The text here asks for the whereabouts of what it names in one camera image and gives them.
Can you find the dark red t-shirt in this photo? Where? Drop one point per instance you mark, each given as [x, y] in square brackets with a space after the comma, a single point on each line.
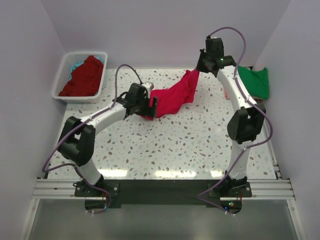
[83, 83]

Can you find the pink red t-shirt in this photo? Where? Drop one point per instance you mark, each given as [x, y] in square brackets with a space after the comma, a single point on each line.
[169, 101]

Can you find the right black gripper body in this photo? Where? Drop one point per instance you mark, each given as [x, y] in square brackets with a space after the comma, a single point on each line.
[202, 64]

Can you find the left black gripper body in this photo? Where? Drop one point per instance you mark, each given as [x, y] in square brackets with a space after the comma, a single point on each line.
[142, 105]

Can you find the white plastic laundry basket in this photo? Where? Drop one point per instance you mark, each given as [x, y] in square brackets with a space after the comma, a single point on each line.
[64, 75]

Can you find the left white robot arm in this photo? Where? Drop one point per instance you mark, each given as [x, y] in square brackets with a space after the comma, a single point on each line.
[77, 140]

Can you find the light blue t-shirt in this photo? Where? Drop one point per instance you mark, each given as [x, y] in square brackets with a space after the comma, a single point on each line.
[89, 64]

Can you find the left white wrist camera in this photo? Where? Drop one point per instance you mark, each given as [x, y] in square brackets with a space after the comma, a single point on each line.
[149, 86]

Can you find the aluminium rail frame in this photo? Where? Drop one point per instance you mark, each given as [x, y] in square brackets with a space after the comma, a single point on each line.
[272, 188]

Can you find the folded green t-shirt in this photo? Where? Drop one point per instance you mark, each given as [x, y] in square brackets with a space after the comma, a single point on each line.
[255, 82]

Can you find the folded peach t-shirt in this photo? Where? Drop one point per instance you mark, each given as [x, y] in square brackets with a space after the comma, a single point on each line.
[226, 95]

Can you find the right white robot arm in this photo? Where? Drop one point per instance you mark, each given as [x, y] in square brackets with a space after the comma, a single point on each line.
[247, 120]

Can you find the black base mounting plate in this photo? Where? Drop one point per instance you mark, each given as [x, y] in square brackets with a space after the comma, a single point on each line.
[114, 193]

